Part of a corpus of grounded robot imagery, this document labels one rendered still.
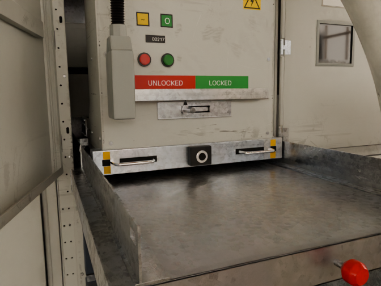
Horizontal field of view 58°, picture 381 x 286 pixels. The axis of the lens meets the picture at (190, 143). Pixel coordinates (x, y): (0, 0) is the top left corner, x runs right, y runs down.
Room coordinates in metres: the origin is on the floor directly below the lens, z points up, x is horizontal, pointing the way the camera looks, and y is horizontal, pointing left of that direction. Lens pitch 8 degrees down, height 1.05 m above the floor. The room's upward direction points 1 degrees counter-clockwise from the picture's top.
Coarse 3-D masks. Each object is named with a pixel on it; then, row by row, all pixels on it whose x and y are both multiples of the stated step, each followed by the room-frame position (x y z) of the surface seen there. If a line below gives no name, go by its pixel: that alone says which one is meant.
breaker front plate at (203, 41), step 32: (96, 0) 0.83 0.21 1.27; (128, 0) 0.85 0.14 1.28; (160, 0) 0.88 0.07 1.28; (192, 0) 0.92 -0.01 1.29; (224, 0) 0.95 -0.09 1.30; (128, 32) 0.85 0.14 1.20; (160, 32) 0.88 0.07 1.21; (192, 32) 0.91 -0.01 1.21; (224, 32) 0.95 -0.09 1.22; (256, 32) 0.99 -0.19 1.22; (160, 64) 0.88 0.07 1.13; (192, 64) 0.91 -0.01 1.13; (224, 64) 0.95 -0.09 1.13; (256, 64) 0.99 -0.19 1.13; (128, 128) 0.85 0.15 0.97; (160, 128) 0.88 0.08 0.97; (192, 128) 0.91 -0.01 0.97; (224, 128) 0.95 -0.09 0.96; (256, 128) 0.99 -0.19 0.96
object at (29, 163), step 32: (0, 0) 0.64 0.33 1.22; (32, 0) 0.89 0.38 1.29; (0, 32) 0.68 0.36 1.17; (32, 32) 0.82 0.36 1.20; (0, 64) 0.66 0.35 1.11; (32, 64) 0.85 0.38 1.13; (0, 96) 0.65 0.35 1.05; (32, 96) 0.83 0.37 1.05; (0, 128) 0.64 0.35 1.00; (32, 128) 0.82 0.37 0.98; (0, 160) 0.63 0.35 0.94; (32, 160) 0.80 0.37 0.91; (0, 192) 0.61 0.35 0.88; (32, 192) 0.70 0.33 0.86; (0, 224) 0.54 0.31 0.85
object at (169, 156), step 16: (192, 144) 0.90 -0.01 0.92; (208, 144) 0.92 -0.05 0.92; (224, 144) 0.94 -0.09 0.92; (240, 144) 0.95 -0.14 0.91; (256, 144) 0.97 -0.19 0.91; (96, 160) 0.81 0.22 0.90; (128, 160) 0.84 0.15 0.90; (144, 160) 0.85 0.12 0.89; (160, 160) 0.87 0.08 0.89; (176, 160) 0.88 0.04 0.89; (224, 160) 0.94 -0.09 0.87; (240, 160) 0.95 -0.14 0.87; (256, 160) 0.98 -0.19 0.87
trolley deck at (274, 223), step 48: (144, 192) 0.73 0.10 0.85; (192, 192) 0.72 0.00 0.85; (240, 192) 0.71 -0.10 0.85; (288, 192) 0.71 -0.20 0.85; (336, 192) 0.70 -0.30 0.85; (96, 240) 0.48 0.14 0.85; (192, 240) 0.47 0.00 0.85; (240, 240) 0.47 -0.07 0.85; (288, 240) 0.47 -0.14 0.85; (336, 240) 0.46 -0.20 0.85
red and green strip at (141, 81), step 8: (136, 80) 0.86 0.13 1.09; (144, 80) 0.86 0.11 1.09; (152, 80) 0.87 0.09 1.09; (160, 80) 0.88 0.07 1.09; (168, 80) 0.89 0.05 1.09; (176, 80) 0.90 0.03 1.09; (184, 80) 0.90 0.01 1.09; (192, 80) 0.91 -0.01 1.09; (200, 80) 0.92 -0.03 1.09; (208, 80) 0.93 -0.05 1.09; (216, 80) 0.94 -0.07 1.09; (224, 80) 0.95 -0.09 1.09; (232, 80) 0.96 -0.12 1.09; (240, 80) 0.97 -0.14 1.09; (136, 88) 0.86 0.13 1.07; (144, 88) 0.86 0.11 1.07; (152, 88) 0.87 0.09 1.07; (160, 88) 0.88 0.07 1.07; (168, 88) 0.89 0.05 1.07; (176, 88) 0.90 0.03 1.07; (184, 88) 0.90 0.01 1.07; (192, 88) 0.91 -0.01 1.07; (200, 88) 0.92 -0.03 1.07; (208, 88) 0.93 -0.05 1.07; (216, 88) 0.94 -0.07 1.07; (224, 88) 0.95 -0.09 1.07; (232, 88) 0.96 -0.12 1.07; (240, 88) 0.97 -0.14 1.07
